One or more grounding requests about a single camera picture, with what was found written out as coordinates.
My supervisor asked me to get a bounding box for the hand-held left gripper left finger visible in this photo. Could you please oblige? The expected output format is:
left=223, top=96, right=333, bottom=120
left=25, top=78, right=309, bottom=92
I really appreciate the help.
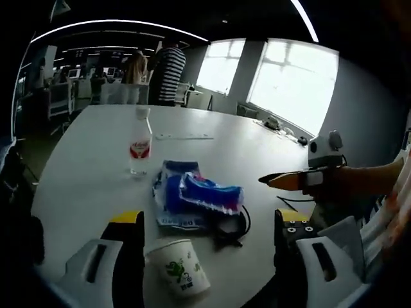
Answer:
left=59, top=210, right=147, bottom=308

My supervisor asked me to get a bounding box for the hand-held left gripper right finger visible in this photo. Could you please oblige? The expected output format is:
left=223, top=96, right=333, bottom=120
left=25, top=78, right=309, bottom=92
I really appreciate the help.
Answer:
left=274, top=208, right=370, bottom=308

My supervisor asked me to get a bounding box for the curved ceiling light strip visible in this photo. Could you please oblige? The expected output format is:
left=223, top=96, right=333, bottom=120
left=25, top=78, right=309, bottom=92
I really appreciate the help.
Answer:
left=290, top=0, right=319, bottom=42
left=31, top=19, right=209, bottom=42

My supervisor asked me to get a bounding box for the white rolling cabinet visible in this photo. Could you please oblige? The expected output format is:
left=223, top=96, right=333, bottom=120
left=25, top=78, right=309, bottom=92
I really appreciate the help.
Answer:
left=48, top=80, right=76, bottom=116

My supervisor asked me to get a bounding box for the white round table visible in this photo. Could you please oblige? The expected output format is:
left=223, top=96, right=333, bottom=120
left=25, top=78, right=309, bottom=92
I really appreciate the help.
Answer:
left=30, top=104, right=317, bottom=308

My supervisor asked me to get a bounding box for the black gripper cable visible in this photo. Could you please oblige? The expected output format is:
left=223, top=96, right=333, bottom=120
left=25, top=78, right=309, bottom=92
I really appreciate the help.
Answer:
left=277, top=196, right=317, bottom=212

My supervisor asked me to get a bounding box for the clear plastic water bottle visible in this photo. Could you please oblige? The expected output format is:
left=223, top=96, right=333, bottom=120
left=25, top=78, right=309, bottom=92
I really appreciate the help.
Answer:
left=129, top=107, right=153, bottom=176

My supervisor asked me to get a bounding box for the clear packet with blue pad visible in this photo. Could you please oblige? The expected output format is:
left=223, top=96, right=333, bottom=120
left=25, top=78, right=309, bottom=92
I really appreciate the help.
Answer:
left=152, top=159, right=209, bottom=227

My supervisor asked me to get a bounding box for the white flat strip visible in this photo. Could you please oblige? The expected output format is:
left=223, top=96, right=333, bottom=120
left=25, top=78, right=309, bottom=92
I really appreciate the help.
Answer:
left=155, top=133, right=214, bottom=141

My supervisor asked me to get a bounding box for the blue and pink plastic packet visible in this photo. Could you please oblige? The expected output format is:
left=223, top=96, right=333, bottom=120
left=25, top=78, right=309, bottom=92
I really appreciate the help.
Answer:
left=178, top=171, right=245, bottom=215

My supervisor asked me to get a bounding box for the white paper cup green print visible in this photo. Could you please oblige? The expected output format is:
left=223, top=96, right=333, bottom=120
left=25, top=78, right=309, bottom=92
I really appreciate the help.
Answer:
left=144, top=237, right=212, bottom=299

